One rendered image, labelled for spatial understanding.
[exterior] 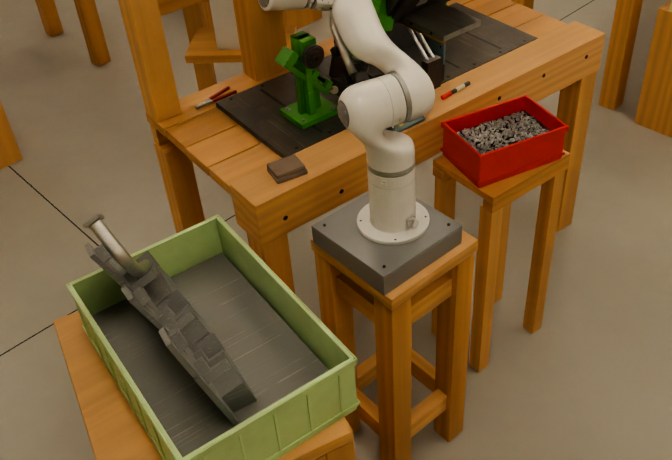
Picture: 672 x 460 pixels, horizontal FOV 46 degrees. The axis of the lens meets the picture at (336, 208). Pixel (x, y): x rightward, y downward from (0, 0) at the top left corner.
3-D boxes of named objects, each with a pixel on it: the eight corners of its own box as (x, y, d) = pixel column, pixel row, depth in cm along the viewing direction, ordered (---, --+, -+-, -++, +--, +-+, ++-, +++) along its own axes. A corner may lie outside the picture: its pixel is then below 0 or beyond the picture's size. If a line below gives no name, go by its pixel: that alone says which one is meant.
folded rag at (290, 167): (297, 160, 232) (296, 152, 230) (309, 174, 226) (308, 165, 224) (266, 171, 229) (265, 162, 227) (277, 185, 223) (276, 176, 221)
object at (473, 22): (480, 29, 247) (481, 20, 245) (443, 45, 240) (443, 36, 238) (399, -8, 272) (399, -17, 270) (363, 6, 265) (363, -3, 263)
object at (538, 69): (600, 69, 291) (606, 33, 282) (261, 247, 225) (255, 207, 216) (569, 56, 300) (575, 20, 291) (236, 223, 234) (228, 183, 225)
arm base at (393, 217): (444, 218, 205) (445, 160, 194) (396, 255, 195) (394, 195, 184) (389, 191, 216) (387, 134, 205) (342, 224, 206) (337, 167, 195)
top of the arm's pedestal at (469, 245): (478, 250, 210) (479, 239, 207) (391, 311, 195) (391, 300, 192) (395, 198, 230) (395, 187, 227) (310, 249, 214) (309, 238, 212)
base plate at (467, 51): (537, 42, 283) (538, 37, 282) (286, 162, 235) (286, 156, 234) (456, 6, 310) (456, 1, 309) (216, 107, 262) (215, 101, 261)
